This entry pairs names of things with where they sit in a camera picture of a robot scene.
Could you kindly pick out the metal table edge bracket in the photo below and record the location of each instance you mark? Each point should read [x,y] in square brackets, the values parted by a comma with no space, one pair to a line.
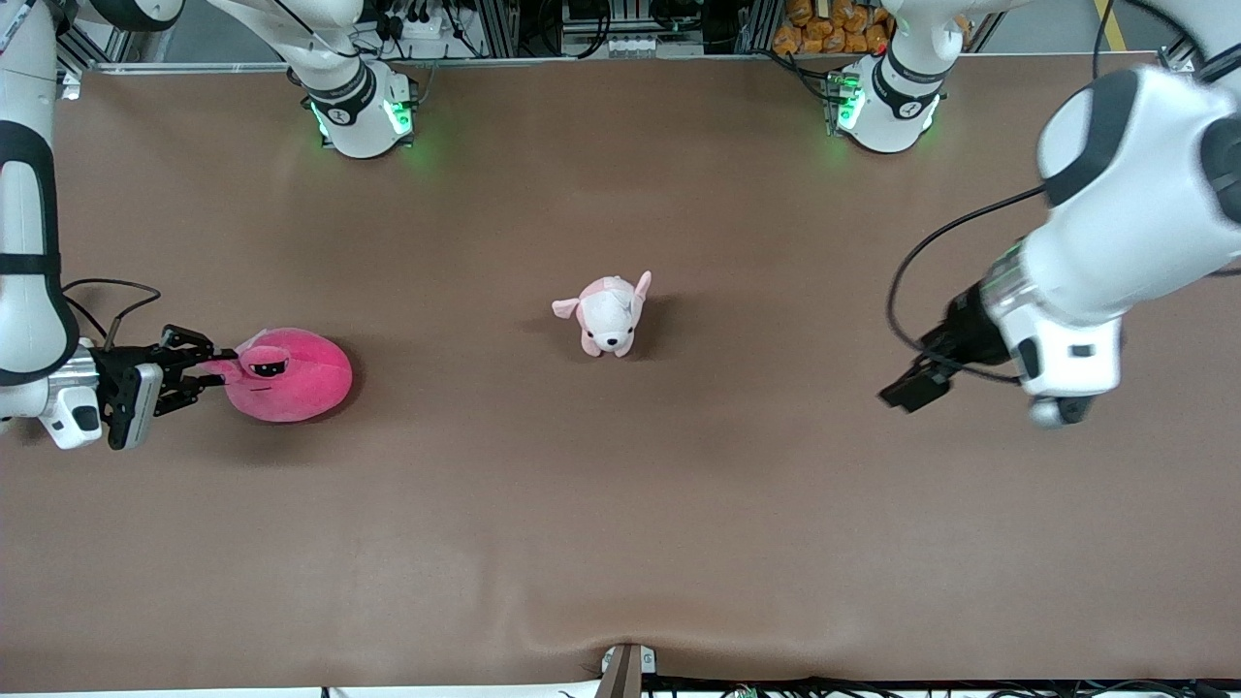
[625,671]

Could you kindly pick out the round hot pink plush toy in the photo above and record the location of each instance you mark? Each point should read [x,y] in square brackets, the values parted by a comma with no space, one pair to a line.
[301,378]

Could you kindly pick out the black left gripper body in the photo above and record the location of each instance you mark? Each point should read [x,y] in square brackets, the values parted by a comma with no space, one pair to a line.
[964,334]

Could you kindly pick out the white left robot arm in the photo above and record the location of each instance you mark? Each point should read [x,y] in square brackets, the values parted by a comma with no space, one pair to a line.
[1134,223]

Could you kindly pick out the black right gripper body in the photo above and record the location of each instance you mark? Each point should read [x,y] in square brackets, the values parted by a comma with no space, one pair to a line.
[114,365]

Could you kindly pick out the brown table cloth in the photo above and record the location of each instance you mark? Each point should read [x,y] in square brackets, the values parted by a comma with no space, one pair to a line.
[620,533]

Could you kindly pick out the aluminium table frame rail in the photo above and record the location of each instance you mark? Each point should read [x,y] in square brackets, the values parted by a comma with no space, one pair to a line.
[620,61]

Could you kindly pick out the pink and white dog plush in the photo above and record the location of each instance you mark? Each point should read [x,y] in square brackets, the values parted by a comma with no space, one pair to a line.
[609,315]

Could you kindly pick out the orange snack bag pile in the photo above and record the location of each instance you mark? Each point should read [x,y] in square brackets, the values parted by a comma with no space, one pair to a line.
[834,29]

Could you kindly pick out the white power strip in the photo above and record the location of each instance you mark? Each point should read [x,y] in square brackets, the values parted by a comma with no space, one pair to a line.
[417,24]

